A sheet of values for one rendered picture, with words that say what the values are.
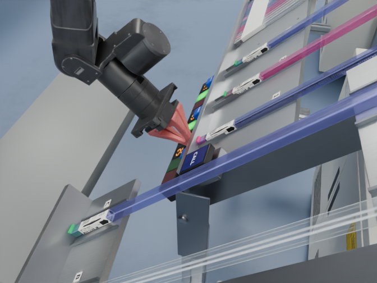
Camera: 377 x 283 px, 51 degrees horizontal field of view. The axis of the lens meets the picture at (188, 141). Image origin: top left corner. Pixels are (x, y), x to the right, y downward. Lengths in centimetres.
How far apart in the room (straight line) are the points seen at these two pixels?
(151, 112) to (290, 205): 99
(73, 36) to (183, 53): 177
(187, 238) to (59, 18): 38
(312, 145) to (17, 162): 61
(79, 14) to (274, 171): 33
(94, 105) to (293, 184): 92
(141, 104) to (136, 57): 8
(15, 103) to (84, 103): 114
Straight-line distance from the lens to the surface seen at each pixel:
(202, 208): 57
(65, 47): 59
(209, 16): 274
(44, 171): 85
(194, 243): 65
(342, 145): 51
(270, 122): 58
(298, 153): 52
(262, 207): 152
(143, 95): 64
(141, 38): 58
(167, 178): 72
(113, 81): 63
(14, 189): 84
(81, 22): 56
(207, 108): 74
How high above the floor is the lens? 119
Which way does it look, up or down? 44 degrees down
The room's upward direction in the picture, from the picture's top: straight up
